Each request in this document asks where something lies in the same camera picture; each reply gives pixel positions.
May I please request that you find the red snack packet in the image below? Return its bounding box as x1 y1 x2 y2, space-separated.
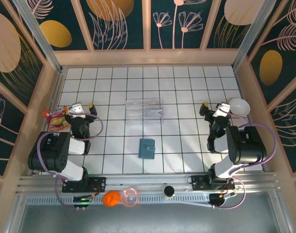
42 106 73 135

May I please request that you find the orange toy fruit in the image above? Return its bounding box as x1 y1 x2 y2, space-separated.
102 190 121 207

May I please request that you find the perforated metal cable tray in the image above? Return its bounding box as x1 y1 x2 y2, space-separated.
26 195 211 206

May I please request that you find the aluminium mounting rail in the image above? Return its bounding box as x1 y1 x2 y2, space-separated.
16 171 279 195

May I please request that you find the black round cup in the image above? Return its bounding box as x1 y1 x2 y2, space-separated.
163 185 175 198

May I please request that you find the aluminium frame post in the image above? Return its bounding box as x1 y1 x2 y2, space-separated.
13 0 63 73
231 0 277 71

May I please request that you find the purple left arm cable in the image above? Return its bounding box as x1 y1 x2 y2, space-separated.
37 113 104 209

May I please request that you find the clear acrylic organizer box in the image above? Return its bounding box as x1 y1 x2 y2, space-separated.
125 98 164 126

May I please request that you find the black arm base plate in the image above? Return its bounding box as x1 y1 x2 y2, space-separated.
191 174 236 192
62 176 106 194

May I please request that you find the teal card holder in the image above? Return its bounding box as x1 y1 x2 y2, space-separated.
139 138 156 160

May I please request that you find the white bowl orange outside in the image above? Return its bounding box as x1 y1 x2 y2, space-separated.
228 98 250 117

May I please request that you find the small black circuit board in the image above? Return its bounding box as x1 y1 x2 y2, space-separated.
72 193 100 209
208 191 237 208

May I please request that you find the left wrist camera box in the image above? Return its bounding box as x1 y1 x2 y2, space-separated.
69 103 87 119

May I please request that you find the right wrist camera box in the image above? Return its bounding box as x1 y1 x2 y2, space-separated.
215 102 232 119

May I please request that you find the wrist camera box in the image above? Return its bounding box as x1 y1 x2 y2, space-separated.
69 103 87 119
215 102 232 119

